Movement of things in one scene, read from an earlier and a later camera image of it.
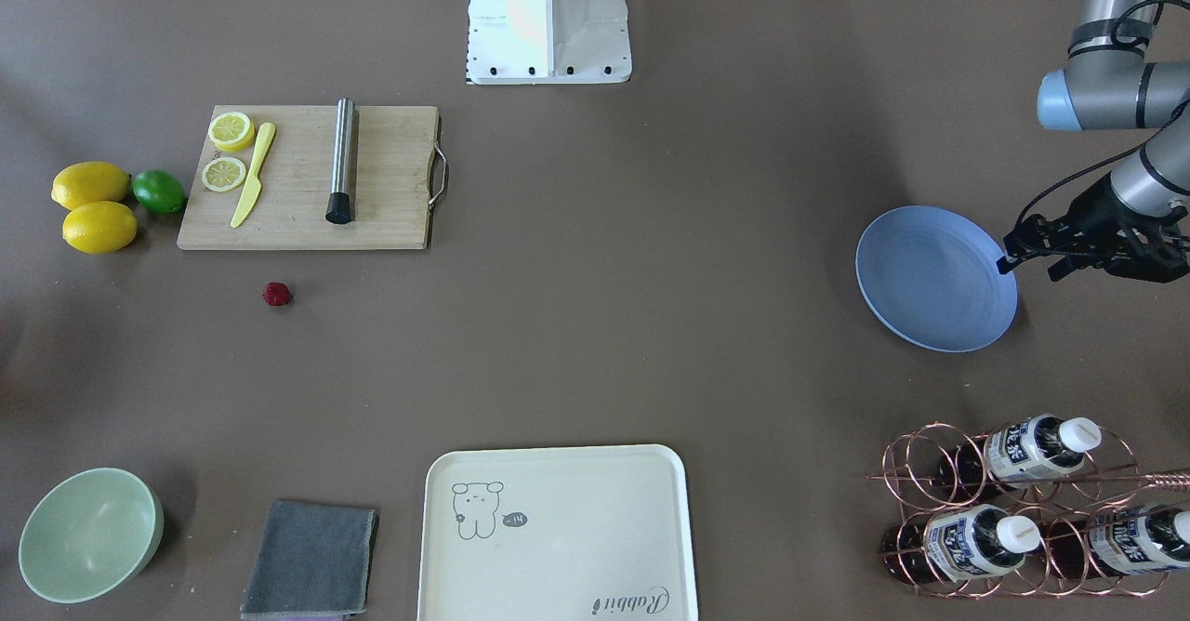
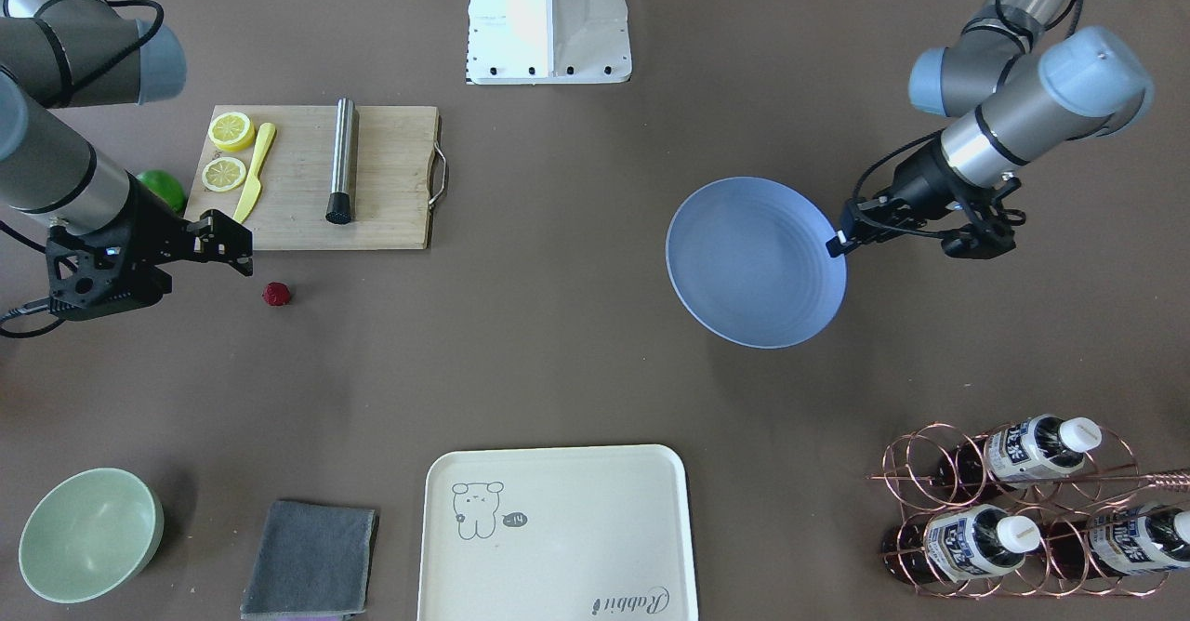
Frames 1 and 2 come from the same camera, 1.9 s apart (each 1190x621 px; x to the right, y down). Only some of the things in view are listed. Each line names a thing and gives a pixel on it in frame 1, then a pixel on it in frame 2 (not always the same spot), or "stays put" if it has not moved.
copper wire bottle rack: x=1022 y=509 stays put
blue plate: x=933 y=275 to x=749 y=259
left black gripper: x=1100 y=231 to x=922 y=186
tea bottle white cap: x=956 y=542 stays put
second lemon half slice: x=223 y=174 stays put
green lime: x=159 y=191 stays put
